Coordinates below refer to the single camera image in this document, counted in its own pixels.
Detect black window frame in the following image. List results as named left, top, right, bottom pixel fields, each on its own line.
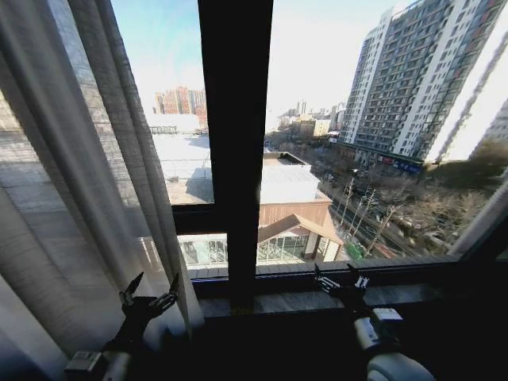
left=170, top=0, right=508, bottom=309

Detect white flat-roofed building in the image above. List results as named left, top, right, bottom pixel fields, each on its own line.
left=145, top=113, right=214, bottom=206

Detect tall grey apartment tower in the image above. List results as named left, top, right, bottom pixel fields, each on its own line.
left=337, top=0, right=508, bottom=164

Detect grey marble window sill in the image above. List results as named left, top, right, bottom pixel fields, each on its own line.
left=197, top=283, right=442, bottom=317

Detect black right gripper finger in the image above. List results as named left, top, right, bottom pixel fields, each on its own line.
left=346, top=263, right=371, bottom=291
left=313, top=263, right=338, bottom=295

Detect brown gabled low building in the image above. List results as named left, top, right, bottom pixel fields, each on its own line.
left=256, top=198, right=345, bottom=263

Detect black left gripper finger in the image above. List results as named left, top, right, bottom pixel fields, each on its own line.
left=118, top=271, right=145, bottom=307
left=149, top=272, right=181, bottom=312

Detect red-brown apartment blocks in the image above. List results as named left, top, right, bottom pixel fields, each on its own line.
left=152, top=86, right=208, bottom=117

